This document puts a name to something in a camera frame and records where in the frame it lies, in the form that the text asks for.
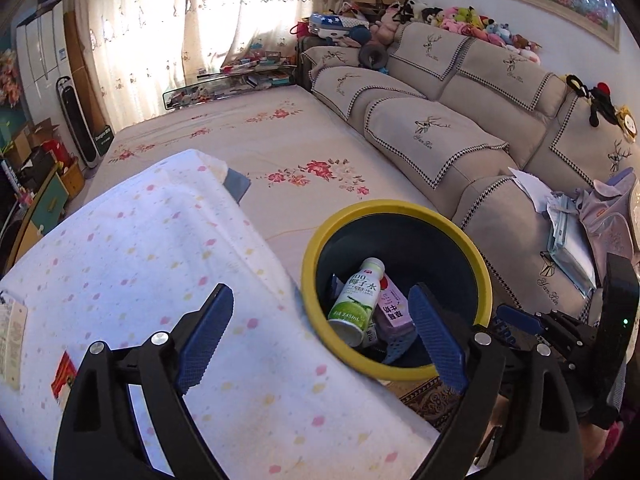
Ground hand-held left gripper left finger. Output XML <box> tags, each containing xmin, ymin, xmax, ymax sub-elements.
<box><xmin>52</xmin><ymin>283</ymin><xmax>235</xmax><ymax>480</ymax></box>

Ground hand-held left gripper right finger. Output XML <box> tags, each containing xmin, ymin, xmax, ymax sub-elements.
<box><xmin>408</xmin><ymin>282</ymin><xmax>586</xmax><ymax>480</ymax></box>

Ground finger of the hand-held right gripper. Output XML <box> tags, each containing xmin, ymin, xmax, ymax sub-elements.
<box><xmin>492</xmin><ymin>304</ymin><xmax>548</xmax><ymax>337</ymax></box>

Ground pink strawberry milk carton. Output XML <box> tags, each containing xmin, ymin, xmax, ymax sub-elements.
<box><xmin>372</xmin><ymin>277</ymin><xmax>418</xmax><ymax>348</ymax></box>

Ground plastic bottle with green label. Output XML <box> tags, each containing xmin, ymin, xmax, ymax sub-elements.
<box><xmin>327</xmin><ymin>257</ymin><xmax>386</xmax><ymax>348</ymax></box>

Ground yellow-rimmed dark trash bin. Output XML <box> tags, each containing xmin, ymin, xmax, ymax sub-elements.
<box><xmin>301</xmin><ymin>200</ymin><xmax>493</xmax><ymax>382</ymax></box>

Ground patterned brown rug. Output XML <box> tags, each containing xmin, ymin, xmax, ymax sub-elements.
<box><xmin>399</xmin><ymin>375</ymin><xmax>463</xmax><ymax>433</ymax></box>

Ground spotted white tablecloth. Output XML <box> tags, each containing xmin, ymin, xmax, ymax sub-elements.
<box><xmin>0</xmin><ymin>149</ymin><xmax>446</xmax><ymax>480</ymax></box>

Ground pile of white papers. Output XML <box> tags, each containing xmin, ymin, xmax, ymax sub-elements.
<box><xmin>509</xmin><ymin>167</ymin><xmax>601</xmax><ymax>297</ymax></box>

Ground lilac backpack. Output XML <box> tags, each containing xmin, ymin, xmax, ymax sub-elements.
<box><xmin>575</xmin><ymin>167</ymin><xmax>640</xmax><ymax>273</ymax></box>

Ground red white blue wrapper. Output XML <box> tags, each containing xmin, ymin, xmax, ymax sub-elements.
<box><xmin>50</xmin><ymin>351</ymin><xmax>77</xmax><ymax>413</ymax></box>

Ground beige carton with plant print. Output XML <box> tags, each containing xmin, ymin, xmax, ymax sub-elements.
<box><xmin>0</xmin><ymin>299</ymin><xmax>27</xmax><ymax>392</ymax></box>

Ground beige sofa with deer print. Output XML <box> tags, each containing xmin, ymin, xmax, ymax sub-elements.
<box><xmin>295</xmin><ymin>22</ymin><xmax>640</xmax><ymax>321</ymax></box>

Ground yellow lion plush toy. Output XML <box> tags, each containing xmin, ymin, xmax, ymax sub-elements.
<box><xmin>616</xmin><ymin>105</ymin><xmax>640</xmax><ymax>144</ymax></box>

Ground teal wooden television stand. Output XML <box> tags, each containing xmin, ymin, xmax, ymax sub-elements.
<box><xmin>0</xmin><ymin>160</ymin><xmax>71</xmax><ymax>273</ymax></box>

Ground black red plush toy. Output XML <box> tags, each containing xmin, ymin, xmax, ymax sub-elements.
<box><xmin>564</xmin><ymin>74</ymin><xmax>617</xmax><ymax>127</ymax></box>

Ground glass coffee table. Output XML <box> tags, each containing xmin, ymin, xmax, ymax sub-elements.
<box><xmin>162</xmin><ymin>57</ymin><xmax>296</xmax><ymax>111</ymax></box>

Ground black white tower fan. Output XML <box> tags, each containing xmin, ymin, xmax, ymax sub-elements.
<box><xmin>55</xmin><ymin>76</ymin><xmax>101</xmax><ymax>168</ymax></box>

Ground open cardboard boxes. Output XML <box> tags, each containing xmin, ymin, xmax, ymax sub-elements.
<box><xmin>0</xmin><ymin>117</ymin><xmax>68</xmax><ymax>181</ymax></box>

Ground grey neck pillow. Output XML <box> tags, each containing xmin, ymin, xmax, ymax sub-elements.
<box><xmin>359</xmin><ymin>40</ymin><xmax>392</xmax><ymax>73</ymax></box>

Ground row of plush toys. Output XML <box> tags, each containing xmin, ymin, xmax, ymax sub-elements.
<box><xmin>372</xmin><ymin>0</ymin><xmax>543</xmax><ymax>58</ymax></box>

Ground pink artificial flowers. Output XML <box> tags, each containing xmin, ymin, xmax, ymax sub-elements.
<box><xmin>0</xmin><ymin>49</ymin><xmax>24</xmax><ymax>109</ymax></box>

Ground embroidered sheer curtains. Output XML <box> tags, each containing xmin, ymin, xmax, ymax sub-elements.
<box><xmin>62</xmin><ymin>0</ymin><xmax>353</xmax><ymax>128</ymax></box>

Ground blue star-print bag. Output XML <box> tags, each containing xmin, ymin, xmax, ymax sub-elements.
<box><xmin>307</xmin><ymin>12</ymin><xmax>373</xmax><ymax>41</ymax></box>

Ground white standing air conditioner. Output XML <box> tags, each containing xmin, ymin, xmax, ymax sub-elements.
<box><xmin>15</xmin><ymin>0</ymin><xmax>73</xmax><ymax>116</ymax></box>

